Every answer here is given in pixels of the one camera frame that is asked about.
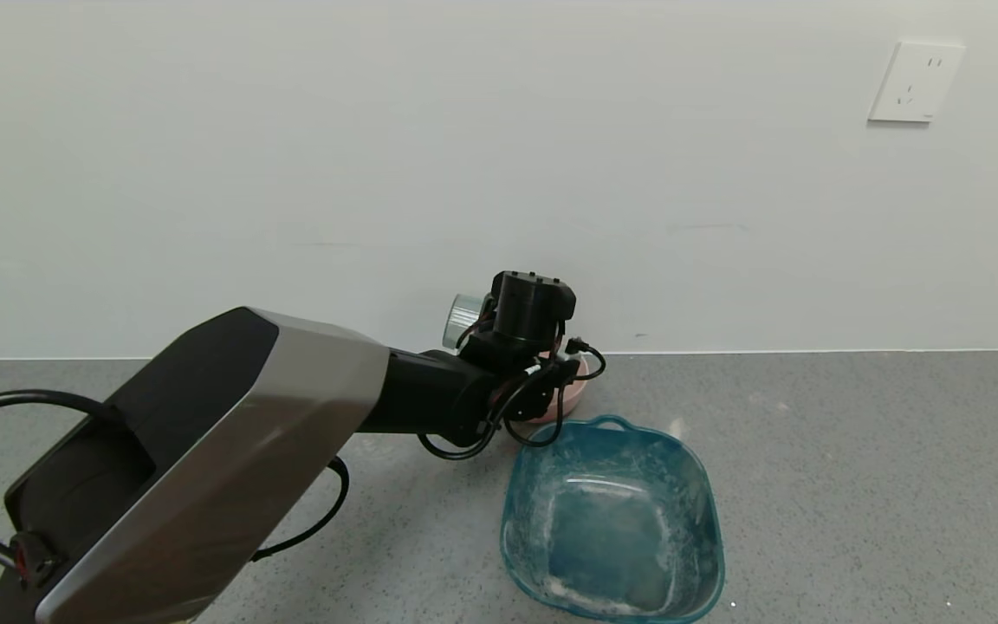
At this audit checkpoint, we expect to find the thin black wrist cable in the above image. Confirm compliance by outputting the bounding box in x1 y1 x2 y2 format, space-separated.
417 338 606 461

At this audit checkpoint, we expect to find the teal plastic basin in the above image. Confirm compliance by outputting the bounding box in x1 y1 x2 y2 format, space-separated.
500 414 725 624

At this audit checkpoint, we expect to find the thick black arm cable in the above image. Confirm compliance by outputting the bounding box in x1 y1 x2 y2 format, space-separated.
0 390 351 575

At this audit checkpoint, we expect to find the pink ribbed bowl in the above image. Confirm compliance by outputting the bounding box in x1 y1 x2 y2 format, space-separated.
512 351 592 426

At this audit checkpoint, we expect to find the white wall socket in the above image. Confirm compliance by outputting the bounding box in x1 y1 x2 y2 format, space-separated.
867 42 965 125

